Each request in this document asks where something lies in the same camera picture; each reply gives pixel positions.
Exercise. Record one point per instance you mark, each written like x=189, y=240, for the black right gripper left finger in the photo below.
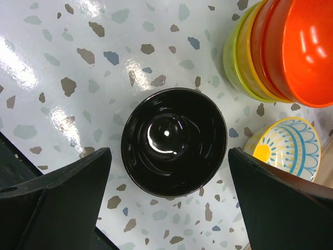
x=59, y=203

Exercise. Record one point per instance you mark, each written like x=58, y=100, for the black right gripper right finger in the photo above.
x=280, y=210

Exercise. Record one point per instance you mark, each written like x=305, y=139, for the white yellow dotted bowl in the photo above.
x=291, y=144

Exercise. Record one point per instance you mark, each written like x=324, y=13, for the black patterned bowl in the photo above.
x=174, y=142

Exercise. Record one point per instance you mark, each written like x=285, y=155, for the yellow orange bowl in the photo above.
x=244, y=59

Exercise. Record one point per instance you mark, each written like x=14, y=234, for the lime green bowl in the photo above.
x=230, y=59

